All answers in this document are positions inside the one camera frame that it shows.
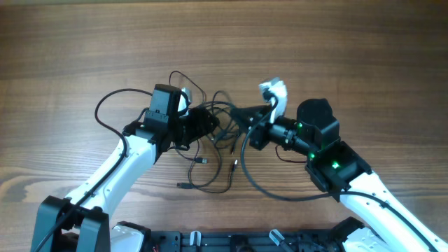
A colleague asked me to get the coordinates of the thin black USB cable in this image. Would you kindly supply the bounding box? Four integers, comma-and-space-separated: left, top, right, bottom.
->
176, 139, 239, 194

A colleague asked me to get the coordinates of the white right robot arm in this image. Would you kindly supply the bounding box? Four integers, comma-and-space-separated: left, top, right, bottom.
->
230, 99, 447, 251

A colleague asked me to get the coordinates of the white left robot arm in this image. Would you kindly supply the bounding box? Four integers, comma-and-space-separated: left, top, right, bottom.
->
31, 84, 219, 251

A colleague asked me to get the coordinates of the black right camera cable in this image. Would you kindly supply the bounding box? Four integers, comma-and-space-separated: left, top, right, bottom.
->
239, 90, 438, 252

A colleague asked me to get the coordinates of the black camera cable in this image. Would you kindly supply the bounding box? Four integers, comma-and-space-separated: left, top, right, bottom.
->
239, 90, 438, 252
33, 87, 155, 252

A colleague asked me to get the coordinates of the black left camera cable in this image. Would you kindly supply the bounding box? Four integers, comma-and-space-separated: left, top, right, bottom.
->
33, 87, 155, 252

